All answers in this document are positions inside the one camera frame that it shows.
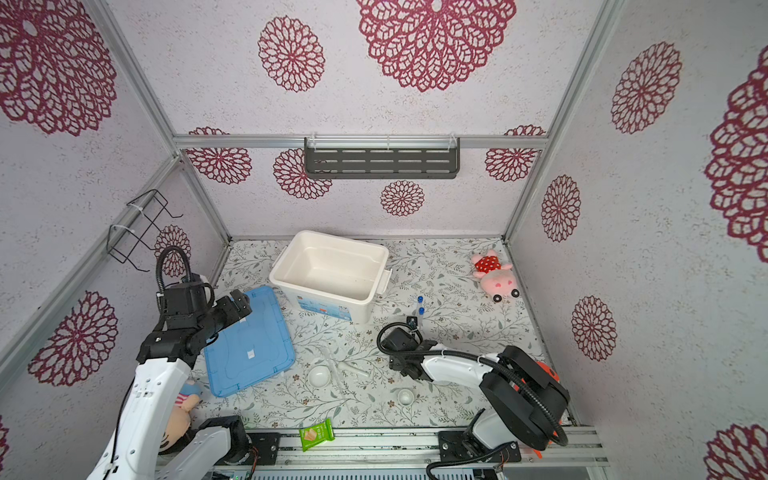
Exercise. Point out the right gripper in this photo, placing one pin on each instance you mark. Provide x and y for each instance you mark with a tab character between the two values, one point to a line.
394	365

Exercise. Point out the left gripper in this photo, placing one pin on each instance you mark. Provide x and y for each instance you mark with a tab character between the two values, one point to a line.
233	314

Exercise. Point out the white plastic storage bin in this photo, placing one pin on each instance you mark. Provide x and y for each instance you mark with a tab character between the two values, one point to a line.
331	275

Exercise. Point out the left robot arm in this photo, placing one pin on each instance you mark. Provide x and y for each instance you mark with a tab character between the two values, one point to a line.
162	369

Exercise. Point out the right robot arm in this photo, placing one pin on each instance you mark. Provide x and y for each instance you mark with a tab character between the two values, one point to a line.
526	402

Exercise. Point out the white round dish small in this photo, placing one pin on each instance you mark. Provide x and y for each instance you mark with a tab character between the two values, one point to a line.
406	397

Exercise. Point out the clear glass test tube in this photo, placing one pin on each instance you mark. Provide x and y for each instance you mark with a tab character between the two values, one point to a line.
338	365

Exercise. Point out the blue plastic bin lid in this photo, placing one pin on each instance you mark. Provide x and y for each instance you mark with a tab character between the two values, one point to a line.
252	350

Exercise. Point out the white round dish large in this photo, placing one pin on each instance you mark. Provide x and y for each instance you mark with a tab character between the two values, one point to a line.
319	376

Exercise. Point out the pink pig plush toy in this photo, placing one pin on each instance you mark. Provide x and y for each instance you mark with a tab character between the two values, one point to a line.
495	278

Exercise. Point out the cartoon boy plush doll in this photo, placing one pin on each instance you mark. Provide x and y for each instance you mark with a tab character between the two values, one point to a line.
178	432

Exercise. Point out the green snack packet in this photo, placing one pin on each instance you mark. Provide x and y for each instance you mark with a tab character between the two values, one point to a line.
317	434

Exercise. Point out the red shark plush toy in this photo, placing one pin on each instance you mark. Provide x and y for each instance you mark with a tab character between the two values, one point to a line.
544	378

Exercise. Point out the aluminium front rail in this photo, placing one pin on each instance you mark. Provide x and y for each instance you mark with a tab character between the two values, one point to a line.
414	448

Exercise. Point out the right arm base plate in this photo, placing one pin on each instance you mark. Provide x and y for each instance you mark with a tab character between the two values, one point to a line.
458	446

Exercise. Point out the black wire wall rack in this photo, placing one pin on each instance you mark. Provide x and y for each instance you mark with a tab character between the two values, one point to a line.
126	236

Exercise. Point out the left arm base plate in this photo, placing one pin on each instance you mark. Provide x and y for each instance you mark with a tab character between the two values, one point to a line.
254	448

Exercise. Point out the grey wall shelf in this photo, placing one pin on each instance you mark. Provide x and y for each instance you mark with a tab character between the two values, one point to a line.
382	160

